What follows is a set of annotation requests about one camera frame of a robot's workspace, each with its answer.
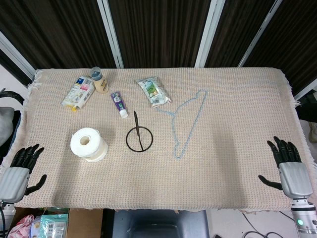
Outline light blue wire hanger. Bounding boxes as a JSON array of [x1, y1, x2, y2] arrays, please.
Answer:
[[156, 89, 208, 159]]

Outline green white snack packet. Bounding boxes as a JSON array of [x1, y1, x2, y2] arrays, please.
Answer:
[[135, 76, 172, 108]]

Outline black floor cable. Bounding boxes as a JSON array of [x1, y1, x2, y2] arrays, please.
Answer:
[[241, 212, 298, 238]]

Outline black chair seat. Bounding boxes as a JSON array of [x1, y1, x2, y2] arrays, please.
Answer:
[[112, 209, 211, 238]]

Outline white toilet paper roll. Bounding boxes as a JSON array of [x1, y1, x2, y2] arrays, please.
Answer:
[[70, 127, 109, 163]]

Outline brown cardboard box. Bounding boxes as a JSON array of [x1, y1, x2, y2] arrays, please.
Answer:
[[7, 207, 104, 238]]

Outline grey black chair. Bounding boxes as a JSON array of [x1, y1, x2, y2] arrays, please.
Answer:
[[0, 88, 25, 166]]

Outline purple toothpaste tube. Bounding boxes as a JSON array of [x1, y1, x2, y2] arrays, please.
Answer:
[[110, 92, 129, 118]]

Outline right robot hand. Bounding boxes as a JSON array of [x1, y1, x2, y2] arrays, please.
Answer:
[[258, 136, 314, 199]]

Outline dark equipment with cables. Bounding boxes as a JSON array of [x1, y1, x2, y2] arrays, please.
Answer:
[[296, 89, 317, 143]]

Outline pink cloth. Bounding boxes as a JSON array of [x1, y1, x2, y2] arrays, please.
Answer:
[[7, 214, 35, 238]]

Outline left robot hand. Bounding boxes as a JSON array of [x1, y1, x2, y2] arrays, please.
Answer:
[[0, 143, 48, 203]]

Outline beige bottle with grey cap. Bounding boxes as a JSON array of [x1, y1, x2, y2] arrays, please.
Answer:
[[91, 66, 109, 94]]

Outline teal printed packet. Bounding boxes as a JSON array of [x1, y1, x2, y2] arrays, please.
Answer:
[[31, 213, 69, 238]]

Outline colourful flat packet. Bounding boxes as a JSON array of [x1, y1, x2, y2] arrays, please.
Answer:
[[61, 76, 96, 112]]

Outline beige woven tablecloth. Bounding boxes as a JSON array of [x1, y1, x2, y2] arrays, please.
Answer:
[[0, 67, 317, 214]]

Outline black paper roll holder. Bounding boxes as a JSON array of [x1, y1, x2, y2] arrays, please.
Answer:
[[126, 111, 154, 152]]

